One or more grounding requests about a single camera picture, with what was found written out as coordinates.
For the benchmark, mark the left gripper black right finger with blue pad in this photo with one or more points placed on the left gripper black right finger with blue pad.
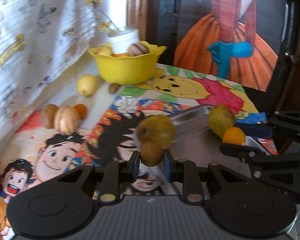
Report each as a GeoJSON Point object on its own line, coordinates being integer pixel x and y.
{"type": "Point", "coordinates": [188, 174]}

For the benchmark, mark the small round brown fruit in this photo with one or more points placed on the small round brown fruit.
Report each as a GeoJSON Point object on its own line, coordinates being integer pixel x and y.
{"type": "Point", "coordinates": [151, 154]}

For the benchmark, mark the striped melon in bowl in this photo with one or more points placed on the striped melon in bowl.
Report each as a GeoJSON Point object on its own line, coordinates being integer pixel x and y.
{"type": "Point", "coordinates": [137, 49]}

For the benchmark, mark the yellow scalloped plastic bowl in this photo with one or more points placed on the yellow scalloped plastic bowl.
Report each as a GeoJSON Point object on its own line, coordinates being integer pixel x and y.
{"type": "Point", "coordinates": [128, 70]}

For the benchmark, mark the painted woman picture board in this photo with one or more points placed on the painted woman picture board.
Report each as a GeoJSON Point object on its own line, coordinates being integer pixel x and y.
{"type": "Point", "coordinates": [225, 43]}

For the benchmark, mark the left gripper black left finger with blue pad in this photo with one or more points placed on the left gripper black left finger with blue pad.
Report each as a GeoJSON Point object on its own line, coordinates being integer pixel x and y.
{"type": "Point", "coordinates": [116, 173]}

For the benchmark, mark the striped cream pepino melon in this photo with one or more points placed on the striped cream pepino melon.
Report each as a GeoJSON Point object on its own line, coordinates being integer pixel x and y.
{"type": "Point", "coordinates": [66, 120]}

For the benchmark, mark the brown round pear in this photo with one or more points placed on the brown round pear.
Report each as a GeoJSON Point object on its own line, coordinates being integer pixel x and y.
{"type": "Point", "coordinates": [48, 115]}

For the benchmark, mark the yellow lemon-like fruit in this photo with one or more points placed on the yellow lemon-like fruit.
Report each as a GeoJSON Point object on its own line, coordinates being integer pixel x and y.
{"type": "Point", "coordinates": [87, 85]}

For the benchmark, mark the small brown nut fruit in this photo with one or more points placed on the small brown nut fruit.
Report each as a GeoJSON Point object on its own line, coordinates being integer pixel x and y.
{"type": "Point", "coordinates": [113, 88]}

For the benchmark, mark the yellow apple in bowl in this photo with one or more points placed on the yellow apple in bowl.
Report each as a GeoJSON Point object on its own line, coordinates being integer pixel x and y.
{"type": "Point", "coordinates": [104, 50]}

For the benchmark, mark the small orange mandarin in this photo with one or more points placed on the small orange mandarin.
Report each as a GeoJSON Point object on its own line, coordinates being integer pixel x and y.
{"type": "Point", "coordinates": [82, 110]}

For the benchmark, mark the green-brown round pear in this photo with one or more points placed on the green-brown round pear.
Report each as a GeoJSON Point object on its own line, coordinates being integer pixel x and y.
{"type": "Point", "coordinates": [158, 129]}

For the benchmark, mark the cartoon printed table mat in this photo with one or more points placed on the cartoon printed table mat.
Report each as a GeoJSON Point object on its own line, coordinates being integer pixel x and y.
{"type": "Point", "coordinates": [36, 154]}

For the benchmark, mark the white foam cup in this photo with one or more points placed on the white foam cup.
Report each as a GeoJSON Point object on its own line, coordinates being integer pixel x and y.
{"type": "Point", "coordinates": [120, 40]}

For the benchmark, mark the green elongated pear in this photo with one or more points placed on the green elongated pear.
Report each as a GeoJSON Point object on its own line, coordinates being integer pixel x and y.
{"type": "Point", "coordinates": [220, 119]}

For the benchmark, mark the white printed curtain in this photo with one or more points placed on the white printed curtain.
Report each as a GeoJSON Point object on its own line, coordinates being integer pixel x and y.
{"type": "Point", "coordinates": [39, 41]}

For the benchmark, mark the metal baking tray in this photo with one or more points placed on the metal baking tray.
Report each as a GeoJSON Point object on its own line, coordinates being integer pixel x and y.
{"type": "Point", "coordinates": [196, 142]}

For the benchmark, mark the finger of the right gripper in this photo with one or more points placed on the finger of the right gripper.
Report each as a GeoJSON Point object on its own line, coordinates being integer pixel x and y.
{"type": "Point", "coordinates": [241, 152]}
{"type": "Point", "coordinates": [259, 129]}

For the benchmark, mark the small orange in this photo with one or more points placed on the small orange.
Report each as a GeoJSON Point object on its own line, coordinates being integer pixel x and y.
{"type": "Point", "coordinates": [234, 136]}

